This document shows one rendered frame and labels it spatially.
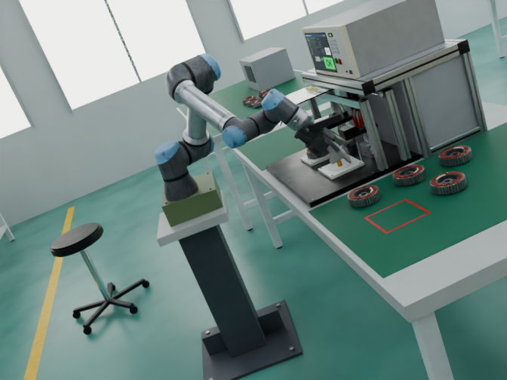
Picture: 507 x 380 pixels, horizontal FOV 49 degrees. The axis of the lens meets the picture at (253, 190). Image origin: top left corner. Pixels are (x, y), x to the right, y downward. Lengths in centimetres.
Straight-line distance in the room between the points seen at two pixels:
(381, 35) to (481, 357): 128
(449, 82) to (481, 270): 94
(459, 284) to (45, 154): 598
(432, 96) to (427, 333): 99
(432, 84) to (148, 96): 501
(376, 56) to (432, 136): 37
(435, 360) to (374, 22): 122
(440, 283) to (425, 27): 113
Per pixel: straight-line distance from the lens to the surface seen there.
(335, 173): 225
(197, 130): 237
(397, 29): 223
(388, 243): 170
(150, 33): 681
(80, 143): 692
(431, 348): 157
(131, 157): 695
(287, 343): 272
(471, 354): 241
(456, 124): 228
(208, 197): 242
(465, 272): 149
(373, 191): 196
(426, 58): 216
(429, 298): 145
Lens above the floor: 156
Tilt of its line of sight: 19 degrees down
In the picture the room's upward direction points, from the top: 21 degrees counter-clockwise
